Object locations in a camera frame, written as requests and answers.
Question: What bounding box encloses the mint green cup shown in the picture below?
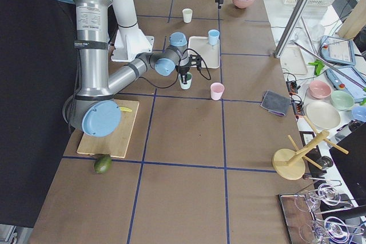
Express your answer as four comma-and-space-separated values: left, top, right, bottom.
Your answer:
178, 72, 192, 90

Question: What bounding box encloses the light blue cup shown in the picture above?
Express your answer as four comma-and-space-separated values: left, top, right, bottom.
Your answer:
208, 29, 220, 46

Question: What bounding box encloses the cream cup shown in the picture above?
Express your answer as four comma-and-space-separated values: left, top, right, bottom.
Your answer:
182, 8, 193, 23

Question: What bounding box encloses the pink cup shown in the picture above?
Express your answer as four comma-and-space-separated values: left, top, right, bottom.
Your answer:
210, 82, 225, 101

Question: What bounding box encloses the cream spare tray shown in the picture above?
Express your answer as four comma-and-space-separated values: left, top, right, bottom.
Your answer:
280, 45, 308, 75

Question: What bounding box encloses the yellow green plastic knife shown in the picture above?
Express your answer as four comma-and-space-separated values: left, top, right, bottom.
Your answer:
120, 107, 132, 112

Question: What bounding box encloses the grey folded cloth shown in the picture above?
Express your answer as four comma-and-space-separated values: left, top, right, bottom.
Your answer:
260, 90, 291, 117

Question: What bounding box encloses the wooden cutting board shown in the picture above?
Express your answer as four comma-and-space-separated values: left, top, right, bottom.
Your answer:
77, 100, 140, 158

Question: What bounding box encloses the black power strip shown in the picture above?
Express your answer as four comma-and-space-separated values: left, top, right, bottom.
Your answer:
284, 72, 305, 120

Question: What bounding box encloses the green avocado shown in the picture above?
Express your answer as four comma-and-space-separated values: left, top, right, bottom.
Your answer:
94, 154, 112, 174

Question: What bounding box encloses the teach pendant tablet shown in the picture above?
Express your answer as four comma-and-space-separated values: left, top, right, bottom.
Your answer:
325, 65, 365, 103
320, 35, 356, 65

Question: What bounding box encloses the wooden mug tree stand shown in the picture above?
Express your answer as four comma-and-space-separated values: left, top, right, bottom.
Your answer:
272, 116, 349, 180

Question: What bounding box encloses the cream plate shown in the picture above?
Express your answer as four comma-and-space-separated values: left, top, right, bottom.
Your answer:
305, 101, 341, 130

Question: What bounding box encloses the green bowl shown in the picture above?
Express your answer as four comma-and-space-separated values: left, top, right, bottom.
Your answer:
331, 90, 355, 110

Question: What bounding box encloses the blue bowl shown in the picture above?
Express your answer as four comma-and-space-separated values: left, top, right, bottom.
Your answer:
351, 106, 366, 122

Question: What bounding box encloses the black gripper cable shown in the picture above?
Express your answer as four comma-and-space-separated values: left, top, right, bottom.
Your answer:
140, 48, 212, 89

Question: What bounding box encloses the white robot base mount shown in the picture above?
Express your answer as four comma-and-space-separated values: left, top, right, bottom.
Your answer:
111, 0, 154, 62

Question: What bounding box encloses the aluminium frame post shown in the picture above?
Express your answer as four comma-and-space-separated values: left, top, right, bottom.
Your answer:
273, 0, 329, 58

